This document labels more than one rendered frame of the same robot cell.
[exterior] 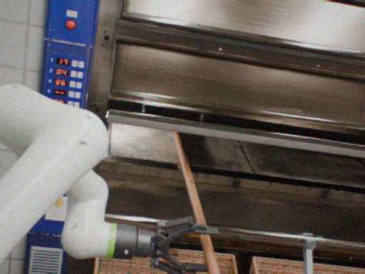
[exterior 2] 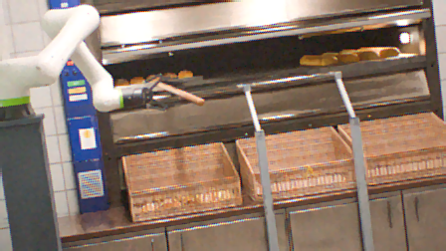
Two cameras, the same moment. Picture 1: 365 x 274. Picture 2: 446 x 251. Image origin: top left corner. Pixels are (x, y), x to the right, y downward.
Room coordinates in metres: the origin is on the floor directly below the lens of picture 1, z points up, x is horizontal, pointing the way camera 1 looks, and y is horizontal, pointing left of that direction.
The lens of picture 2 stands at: (-3.01, -0.48, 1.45)
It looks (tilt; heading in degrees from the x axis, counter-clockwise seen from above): 6 degrees down; 2
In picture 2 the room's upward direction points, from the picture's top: 7 degrees counter-clockwise
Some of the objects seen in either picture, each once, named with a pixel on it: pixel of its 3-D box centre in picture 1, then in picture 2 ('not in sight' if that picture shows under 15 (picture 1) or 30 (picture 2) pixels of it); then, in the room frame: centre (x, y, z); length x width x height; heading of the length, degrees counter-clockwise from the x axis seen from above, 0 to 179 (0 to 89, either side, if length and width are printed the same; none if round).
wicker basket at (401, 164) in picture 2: not in sight; (401, 146); (1.70, -1.25, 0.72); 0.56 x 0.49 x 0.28; 99
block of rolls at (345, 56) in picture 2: not in sight; (347, 56); (2.40, -1.10, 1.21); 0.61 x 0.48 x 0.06; 10
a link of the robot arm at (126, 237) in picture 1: (125, 240); (128, 97); (1.19, 0.10, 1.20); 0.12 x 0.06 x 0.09; 10
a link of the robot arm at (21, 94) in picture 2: not in sight; (14, 81); (0.66, 0.49, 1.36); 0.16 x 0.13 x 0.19; 66
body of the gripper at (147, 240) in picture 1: (152, 244); (143, 95); (1.20, 0.03, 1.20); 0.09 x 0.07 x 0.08; 100
